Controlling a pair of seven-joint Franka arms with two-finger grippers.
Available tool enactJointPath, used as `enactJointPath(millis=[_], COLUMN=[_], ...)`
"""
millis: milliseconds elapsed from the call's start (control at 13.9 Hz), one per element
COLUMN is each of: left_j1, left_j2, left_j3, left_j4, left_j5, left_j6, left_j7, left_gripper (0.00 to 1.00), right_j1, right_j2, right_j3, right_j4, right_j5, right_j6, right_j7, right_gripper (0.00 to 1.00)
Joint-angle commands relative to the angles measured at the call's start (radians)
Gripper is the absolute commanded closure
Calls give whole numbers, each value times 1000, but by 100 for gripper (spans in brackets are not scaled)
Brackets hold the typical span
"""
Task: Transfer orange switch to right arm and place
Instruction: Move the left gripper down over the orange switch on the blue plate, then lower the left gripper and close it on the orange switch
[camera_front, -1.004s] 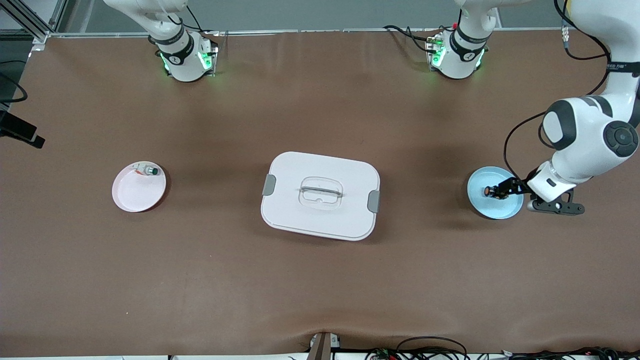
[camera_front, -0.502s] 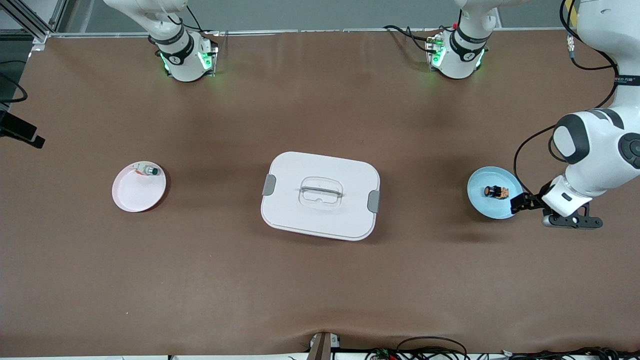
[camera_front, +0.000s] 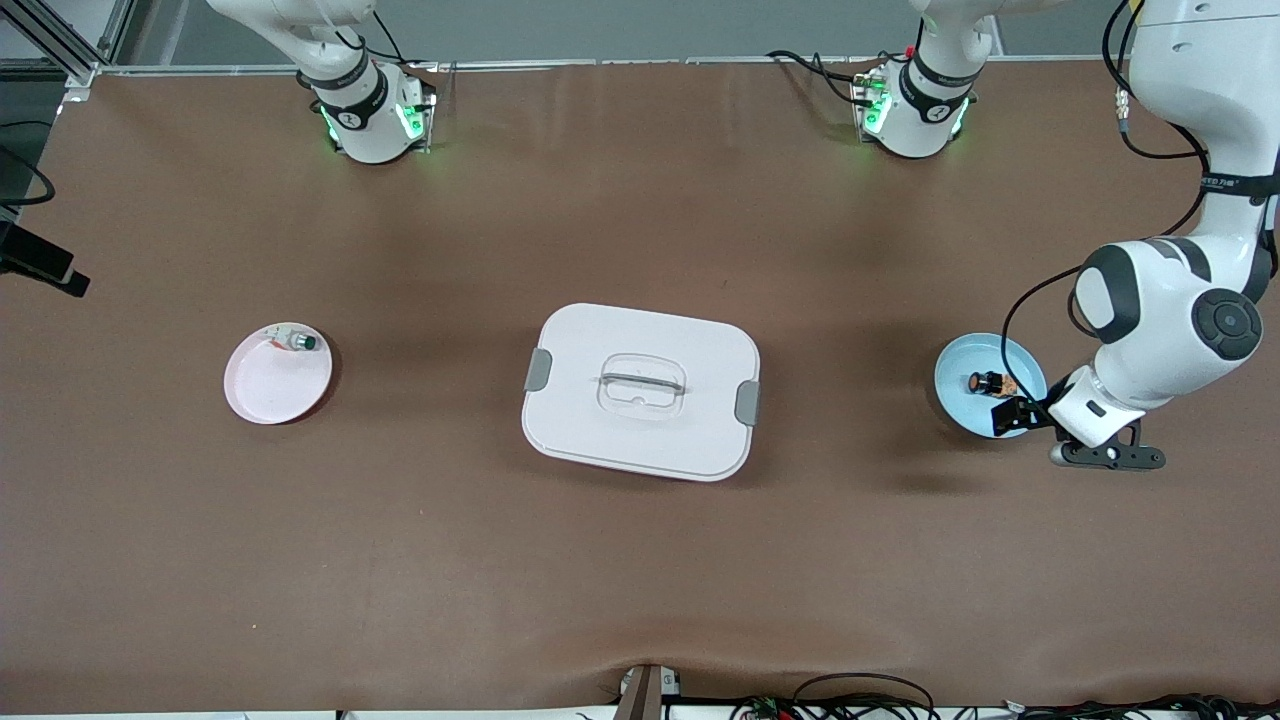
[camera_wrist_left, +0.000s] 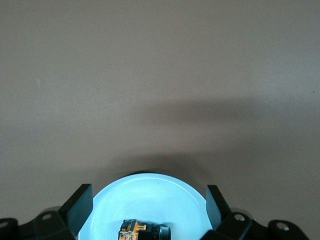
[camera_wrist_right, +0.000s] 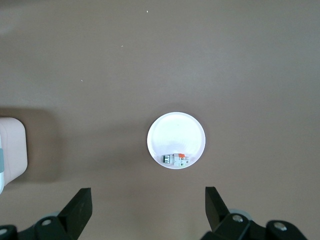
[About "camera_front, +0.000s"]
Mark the orange push-button switch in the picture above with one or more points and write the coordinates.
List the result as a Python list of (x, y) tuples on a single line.
[(985, 383)]

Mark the brown table mat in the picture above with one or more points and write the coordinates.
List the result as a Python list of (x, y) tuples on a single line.
[(640, 560)]

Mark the aluminium frame profile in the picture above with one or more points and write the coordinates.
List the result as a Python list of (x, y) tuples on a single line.
[(70, 50)]

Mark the pink round plate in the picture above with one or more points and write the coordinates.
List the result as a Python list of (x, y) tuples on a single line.
[(275, 390)]

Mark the white lidded storage box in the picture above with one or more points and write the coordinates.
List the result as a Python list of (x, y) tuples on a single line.
[(640, 440)]

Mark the clear table edge rail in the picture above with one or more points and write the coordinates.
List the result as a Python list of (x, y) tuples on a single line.
[(640, 63)]

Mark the light blue round plate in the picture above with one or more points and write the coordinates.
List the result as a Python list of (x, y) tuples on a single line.
[(960, 410)]

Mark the green push-button switch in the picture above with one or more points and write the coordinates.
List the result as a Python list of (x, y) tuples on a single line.
[(298, 341)]

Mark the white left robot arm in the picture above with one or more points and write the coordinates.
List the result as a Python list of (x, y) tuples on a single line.
[(1190, 60)]

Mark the grey box latch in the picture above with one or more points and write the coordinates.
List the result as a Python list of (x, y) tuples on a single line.
[(747, 402), (538, 370)]

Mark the brown camera mount bracket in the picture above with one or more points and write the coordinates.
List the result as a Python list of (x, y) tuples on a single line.
[(645, 695)]

